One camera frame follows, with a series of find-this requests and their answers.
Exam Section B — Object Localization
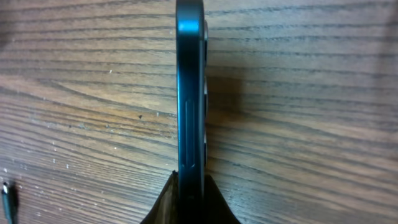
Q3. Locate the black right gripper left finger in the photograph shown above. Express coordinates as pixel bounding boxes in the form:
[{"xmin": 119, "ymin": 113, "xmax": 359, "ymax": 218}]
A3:
[{"xmin": 141, "ymin": 170, "xmax": 178, "ymax": 224}]

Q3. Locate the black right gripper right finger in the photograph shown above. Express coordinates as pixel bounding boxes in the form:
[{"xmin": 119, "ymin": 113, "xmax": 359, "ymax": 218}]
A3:
[{"xmin": 204, "ymin": 175, "xmax": 240, "ymax": 224}]

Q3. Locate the black USB charging cable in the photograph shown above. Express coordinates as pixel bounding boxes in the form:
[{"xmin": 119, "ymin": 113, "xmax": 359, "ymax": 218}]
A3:
[{"xmin": 1, "ymin": 182, "xmax": 18, "ymax": 224}]

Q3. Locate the Samsung Galaxy smartphone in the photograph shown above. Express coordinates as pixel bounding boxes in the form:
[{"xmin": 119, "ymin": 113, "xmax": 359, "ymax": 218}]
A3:
[{"xmin": 175, "ymin": 0, "xmax": 205, "ymax": 223}]

